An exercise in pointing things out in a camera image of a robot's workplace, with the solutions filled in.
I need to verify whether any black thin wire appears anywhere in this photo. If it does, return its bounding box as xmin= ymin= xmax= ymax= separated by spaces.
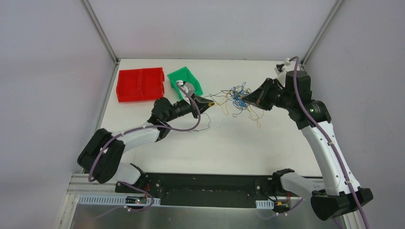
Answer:
xmin=188 ymin=112 xmax=212 ymax=133

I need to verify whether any blue yellow wire bundle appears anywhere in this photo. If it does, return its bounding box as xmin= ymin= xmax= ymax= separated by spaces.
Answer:
xmin=204 ymin=81 xmax=265 ymax=129

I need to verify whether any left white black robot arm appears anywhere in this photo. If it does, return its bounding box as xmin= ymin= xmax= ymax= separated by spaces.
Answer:
xmin=77 ymin=94 xmax=214 ymax=193

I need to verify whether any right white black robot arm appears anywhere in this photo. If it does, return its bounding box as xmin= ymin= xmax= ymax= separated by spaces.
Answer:
xmin=242 ymin=71 xmax=373 ymax=221

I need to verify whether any green plastic bin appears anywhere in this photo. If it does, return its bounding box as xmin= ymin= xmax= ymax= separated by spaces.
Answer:
xmin=167 ymin=67 xmax=203 ymax=100

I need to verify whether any red plastic bin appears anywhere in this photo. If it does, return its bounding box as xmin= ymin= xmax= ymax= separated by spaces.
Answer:
xmin=116 ymin=67 xmax=165 ymax=103

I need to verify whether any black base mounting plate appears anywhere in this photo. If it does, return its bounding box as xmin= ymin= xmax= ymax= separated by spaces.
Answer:
xmin=134 ymin=173 xmax=297 ymax=208

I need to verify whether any left circuit board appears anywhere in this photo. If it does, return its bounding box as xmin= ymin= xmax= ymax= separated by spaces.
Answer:
xmin=125 ymin=196 xmax=148 ymax=206

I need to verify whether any right circuit board connector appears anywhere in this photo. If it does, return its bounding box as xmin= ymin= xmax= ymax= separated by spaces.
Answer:
xmin=273 ymin=202 xmax=290 ymax=213

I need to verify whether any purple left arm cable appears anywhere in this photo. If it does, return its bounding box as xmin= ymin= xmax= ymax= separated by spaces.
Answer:
xmin=88 ymin=81 xmax=202 ymax=212

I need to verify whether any aluminium frame rail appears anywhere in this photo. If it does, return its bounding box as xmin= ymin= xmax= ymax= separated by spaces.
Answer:
xmin=67 ymin=173 xmax=116 ymax=195

